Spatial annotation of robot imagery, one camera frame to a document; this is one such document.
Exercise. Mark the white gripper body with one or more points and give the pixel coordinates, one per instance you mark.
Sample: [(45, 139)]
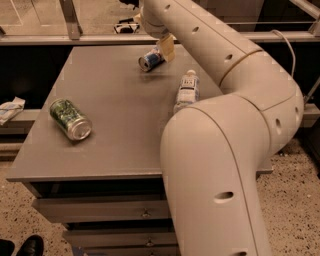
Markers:
[(155, 29)]

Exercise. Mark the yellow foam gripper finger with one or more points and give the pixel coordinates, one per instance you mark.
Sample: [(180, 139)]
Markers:
[(166, 47)]

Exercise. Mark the red bull can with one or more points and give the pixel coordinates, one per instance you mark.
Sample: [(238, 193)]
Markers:
[(150, 60)]

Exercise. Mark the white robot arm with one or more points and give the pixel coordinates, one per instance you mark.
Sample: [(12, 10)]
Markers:
[(211, 150)]

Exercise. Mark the green soda can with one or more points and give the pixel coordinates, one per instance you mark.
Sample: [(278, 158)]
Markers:
[(70, 119)]

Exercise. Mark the black office chair base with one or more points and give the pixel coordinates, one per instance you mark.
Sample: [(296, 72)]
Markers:
[(129, 25)]

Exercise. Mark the white plastic bottle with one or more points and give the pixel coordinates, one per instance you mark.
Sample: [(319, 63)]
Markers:
[(188, 91)]

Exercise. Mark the grey metal railing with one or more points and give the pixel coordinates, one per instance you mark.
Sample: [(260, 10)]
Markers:
[(89, 22)]

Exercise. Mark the grey drawer cabinet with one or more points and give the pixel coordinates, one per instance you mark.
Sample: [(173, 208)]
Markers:
[(129, 110)]

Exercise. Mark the white crumpled packet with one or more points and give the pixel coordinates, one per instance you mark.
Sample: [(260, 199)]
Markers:
[(8, 110)]

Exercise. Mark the top grey drawer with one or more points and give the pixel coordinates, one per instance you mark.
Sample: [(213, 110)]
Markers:
[(102, 208)]

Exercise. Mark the grey drawer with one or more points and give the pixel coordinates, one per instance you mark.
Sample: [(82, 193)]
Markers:
[(102, 208), (116, 238), (160, 251)]

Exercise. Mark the middle grey drawer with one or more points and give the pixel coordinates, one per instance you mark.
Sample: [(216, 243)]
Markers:
[(116, 238)]

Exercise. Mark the bottom grey drawer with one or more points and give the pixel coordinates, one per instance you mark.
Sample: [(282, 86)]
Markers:
[(160, 251)]

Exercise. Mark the black shoe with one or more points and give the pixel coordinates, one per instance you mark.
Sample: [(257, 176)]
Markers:
[(33, 246)]

